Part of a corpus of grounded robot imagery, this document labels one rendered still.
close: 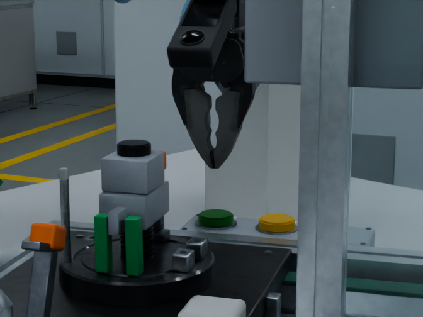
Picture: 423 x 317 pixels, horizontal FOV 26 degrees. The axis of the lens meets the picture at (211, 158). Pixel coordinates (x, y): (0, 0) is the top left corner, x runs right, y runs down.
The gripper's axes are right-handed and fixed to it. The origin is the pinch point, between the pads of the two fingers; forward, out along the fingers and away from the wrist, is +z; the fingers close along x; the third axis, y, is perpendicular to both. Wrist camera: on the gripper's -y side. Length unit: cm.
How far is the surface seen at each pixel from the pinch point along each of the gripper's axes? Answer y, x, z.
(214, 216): -0.2, -0.3, 6.5
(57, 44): 727, 355, 67
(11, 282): -24.8, 11.9, 6.6
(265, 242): -4.4, -7.0, 7.7
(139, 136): 294, 115, 61
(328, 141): -37.1, -17.9, -10.3
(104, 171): -23.2, 3.3, -3.7
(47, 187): 47, 43, 18
